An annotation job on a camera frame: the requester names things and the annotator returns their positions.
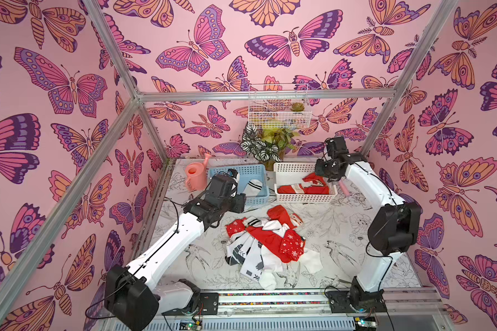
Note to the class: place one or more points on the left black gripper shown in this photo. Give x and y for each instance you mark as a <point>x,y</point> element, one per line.
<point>240,201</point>

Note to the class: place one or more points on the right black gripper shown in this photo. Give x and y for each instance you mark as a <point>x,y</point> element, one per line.
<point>325,169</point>

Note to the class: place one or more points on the red santa face sock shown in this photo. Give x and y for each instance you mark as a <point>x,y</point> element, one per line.
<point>314,180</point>

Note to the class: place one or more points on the white sock black stripes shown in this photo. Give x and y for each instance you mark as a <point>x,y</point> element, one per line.
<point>253,188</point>

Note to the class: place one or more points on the light blue plastic basket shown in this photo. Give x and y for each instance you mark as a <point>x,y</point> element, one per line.
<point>246,173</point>

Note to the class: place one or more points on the white plastic basket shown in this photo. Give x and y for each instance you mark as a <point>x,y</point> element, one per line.
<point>288,173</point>

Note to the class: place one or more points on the large red snowflake sock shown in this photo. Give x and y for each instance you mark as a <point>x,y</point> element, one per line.
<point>292,246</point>

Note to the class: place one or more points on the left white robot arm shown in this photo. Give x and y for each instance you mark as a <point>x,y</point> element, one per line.
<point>133,294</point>

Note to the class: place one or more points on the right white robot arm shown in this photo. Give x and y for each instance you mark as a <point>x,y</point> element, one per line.
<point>392,232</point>

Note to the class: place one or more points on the small succulent in basket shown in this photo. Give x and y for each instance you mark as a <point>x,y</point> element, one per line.
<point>297,107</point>

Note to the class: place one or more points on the pink purple garden trowel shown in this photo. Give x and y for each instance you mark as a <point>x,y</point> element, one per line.
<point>344,188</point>

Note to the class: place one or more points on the pink watering can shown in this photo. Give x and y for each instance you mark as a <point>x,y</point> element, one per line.
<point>196,175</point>

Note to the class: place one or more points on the white sock chevron pattern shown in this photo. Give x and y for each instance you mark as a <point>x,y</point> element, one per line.
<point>245,251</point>

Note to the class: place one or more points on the potted green leafy plant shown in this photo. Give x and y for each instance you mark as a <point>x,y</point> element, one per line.
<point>267,145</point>

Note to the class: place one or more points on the plain white sock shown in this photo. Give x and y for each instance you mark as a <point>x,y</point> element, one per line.
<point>308,264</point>

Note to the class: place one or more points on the white wire wall basket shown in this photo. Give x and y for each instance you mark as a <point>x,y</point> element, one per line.
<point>270,108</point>

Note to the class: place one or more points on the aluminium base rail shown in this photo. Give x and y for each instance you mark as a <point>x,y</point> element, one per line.
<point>308,309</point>

